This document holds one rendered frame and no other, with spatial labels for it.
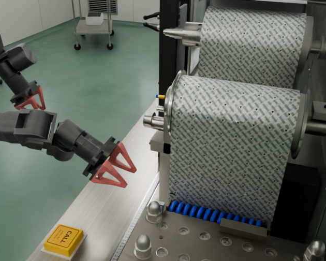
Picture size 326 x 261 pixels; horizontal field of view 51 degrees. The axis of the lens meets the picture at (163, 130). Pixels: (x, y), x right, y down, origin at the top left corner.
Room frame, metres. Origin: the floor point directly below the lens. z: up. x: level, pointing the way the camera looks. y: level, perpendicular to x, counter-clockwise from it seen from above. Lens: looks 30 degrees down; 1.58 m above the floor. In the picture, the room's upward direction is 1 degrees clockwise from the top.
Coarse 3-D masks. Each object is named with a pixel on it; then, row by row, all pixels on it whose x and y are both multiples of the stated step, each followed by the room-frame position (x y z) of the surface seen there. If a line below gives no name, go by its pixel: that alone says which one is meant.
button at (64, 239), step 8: (56, 232) 0.60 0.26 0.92; (64, 232) 0.60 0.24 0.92; (72, 232) 0.60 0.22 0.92; (80, 232) 0.60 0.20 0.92; (48, 240) 0.57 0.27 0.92; (56, 240) 0.57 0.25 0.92; (64, 240) 0.57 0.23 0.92; (72, 240) 0.57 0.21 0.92; (80, 240) 0.59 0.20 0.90; (48, 248) 0.56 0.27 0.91; (56, 248) 0.55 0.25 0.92; (64, 248) 0.55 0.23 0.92; (72, 248) 0.56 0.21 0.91
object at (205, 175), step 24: (192, 144) 0.60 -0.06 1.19; (192, 168) 0.59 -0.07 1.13; (216, 168) 0.58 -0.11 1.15; (240, 168) 0.57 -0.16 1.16; (264, 168) 0.55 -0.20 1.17; (192, 192) 0.59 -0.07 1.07; (216, 192) 0.58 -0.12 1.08; (240, 192) 0.56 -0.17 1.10; (264, 192) 0.55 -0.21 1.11; (240, 216) 0.56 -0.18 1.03; (264, 216) 0.55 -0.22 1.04
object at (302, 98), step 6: (300, 96) 0.60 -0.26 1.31; (168, 102) 0.62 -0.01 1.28; (300, 102) 0.58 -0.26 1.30; (300, 108) 0.57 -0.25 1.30; (300, 114) 0.56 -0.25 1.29; (300, 120) 0.55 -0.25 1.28; (300, 126) 0.55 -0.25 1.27; (294, 132) 0.55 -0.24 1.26; (300, 132) 0.54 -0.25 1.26; (294, 138) 0.54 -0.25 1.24; (294, 144) 0.55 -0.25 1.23
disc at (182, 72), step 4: (180, 72) 0.67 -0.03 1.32; (184, 72) 0.70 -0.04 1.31; (176, 76) 0.65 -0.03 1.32; (180, 76) 0.67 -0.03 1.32; (176, 80) 0.64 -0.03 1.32; (176, 84) 0.64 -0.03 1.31; (172, 88) 0.63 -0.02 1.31; (172, 92) 0.62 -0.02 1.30; (172, 96) 0.61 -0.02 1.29; (172, 100) 0.62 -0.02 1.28; (172, 104) 0.62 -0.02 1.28; (168, 108) 0.61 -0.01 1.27; (168, 112) 0.60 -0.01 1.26; (168, 116) 0.60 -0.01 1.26; (168, 120) 0.60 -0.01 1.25; (168, 124) 0.60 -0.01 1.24; (168, 128) 0.60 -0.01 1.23
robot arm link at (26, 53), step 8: (16, 48) 1.00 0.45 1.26; (24, 48) 1.02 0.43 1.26; (0, 56) 1.00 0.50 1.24; (8, 56) 1.00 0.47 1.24; (16, 56) 1.00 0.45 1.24; (24, 56) 0.99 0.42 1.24; (32, 56) 1.02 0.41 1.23; (16, 64) 0.99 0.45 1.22; (24, 64) 1.00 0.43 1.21; (32, 64) 1.01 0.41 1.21
